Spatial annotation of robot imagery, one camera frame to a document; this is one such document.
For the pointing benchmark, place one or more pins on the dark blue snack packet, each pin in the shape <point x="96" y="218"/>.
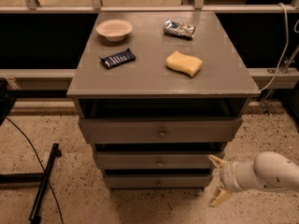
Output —
<point x="117" y="59"/>

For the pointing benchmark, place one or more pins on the metal railing frame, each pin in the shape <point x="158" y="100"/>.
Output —
<point x="149" y="3"/>

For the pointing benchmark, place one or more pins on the grey top drawer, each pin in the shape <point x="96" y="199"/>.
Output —
<point x="146" y="131"/>

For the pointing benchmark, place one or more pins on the white ceramic bowl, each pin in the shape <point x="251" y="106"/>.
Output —
<point x="114" y="30"/>

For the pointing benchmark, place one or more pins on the grey wooden drawer cabinet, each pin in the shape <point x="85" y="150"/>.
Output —
<point x="147" y="89"/>

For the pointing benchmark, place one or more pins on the silver crumpled chip bag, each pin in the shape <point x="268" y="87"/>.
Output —
<point x="181" y="29"/>

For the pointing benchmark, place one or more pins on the grey bottom drawer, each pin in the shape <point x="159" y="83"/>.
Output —
<point x="156" y="181"/>

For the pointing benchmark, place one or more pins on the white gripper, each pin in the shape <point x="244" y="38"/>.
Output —
<point x="227" y="176"/>

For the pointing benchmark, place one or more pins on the yellow sponge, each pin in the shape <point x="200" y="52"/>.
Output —
<point x="184" y="63"/>

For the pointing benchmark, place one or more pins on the grey drawer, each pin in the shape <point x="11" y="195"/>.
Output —
<point x="146" y="131"/>
<point x="145" y="160"/>
<point x="156" y="181"/>

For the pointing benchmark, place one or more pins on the black metal stand base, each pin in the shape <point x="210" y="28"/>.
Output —
<point x="40" y="180"/>

